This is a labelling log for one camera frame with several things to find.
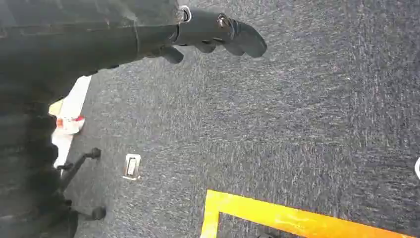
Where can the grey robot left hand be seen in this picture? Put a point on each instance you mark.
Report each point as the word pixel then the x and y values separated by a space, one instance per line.
pixel 82 36

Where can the red and white packet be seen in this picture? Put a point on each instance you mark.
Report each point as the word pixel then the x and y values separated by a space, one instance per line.
pixel 69 124

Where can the black office chair base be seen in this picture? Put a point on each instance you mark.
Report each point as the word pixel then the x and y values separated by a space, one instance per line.
pixel 74 168

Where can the silver floor socket plate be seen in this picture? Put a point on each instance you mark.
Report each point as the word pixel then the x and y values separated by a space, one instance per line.
pixel 132 167

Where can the ribbed grey left arm sleeve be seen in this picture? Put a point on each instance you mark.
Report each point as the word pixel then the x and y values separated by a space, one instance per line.
pixel 26 170

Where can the yellow floor tape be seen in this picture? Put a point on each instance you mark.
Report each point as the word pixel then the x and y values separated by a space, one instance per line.
pixel 262 215

